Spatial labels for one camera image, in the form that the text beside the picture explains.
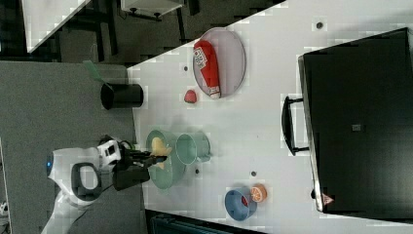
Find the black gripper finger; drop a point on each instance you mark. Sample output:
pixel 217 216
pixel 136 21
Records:
pixel 137 153
pixel 149 161

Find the blue bowl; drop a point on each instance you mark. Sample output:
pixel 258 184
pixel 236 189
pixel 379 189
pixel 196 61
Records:
pixel 234 207

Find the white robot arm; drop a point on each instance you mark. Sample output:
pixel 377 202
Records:
pixel 78 174

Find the red strawberry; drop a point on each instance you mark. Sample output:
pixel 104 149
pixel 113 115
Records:
pixel 190 96

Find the black cylinder holder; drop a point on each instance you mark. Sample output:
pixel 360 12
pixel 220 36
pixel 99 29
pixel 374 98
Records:
pixel 121 96

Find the green mug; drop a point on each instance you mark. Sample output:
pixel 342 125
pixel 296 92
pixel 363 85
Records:
pixel 192 148

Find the orange slice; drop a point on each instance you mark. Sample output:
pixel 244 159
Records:
pixel 258 193

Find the peeled yellow banana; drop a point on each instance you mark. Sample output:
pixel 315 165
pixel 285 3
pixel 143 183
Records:
pixel 160 151

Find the black toaster oven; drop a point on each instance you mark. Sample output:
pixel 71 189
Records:
pixel 358 108

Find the green spatula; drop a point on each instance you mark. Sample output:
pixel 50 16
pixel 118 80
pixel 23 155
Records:
pixel 94 74

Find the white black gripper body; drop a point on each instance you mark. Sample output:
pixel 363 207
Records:
pixel 113 154

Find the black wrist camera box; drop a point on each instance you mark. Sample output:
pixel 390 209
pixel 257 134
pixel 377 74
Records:
pixel 129 178

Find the red item in bowl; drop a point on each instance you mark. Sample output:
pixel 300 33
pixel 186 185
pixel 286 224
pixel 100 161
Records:
pixel 244 201

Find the lilac round plate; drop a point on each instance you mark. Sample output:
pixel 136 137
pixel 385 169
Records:
pixel 231 60

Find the red ketchup bottle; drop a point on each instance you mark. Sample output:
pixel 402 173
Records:
pixel 206 60

